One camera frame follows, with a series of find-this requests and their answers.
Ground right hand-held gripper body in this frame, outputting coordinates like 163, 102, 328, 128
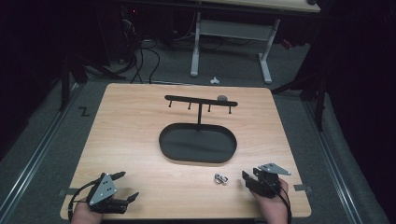
252, 162, 292, 199

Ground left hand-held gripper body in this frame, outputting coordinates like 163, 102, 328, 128
86, 173, 129, 215

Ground person's right hand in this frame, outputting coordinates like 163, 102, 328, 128
250, 177, 290, 224

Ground person's left hand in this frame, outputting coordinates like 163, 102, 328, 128
70, 197, 105, 224

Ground grey tape strip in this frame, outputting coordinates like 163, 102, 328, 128
58, 188, 80, 198
292, 183, 314, 193

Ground black hook rack with tray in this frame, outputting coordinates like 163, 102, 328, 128
158, 94, 239, 164

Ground black metal stand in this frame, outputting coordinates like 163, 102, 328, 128
270, 69, 329, 133
58, 55, 90, 113

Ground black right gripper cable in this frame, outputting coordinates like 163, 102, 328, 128
264, 176, 293, 224

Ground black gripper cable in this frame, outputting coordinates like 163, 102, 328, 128
264, 176, 293, 224
67, 179, 101, 222

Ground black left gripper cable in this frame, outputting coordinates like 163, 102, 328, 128
67, 179, 101, 222

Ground silver metal key ring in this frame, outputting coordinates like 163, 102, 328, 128
213, 173, 229, 186

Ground grey metal floor rail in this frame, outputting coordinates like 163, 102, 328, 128
0, 83, 82, 220
302, 102, 364, 224

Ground black floor cable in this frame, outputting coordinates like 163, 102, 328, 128
141, 46, 162, 85
130, 40, 145, 84

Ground white metal frame desk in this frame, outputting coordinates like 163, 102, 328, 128
190, 0, 321, 85

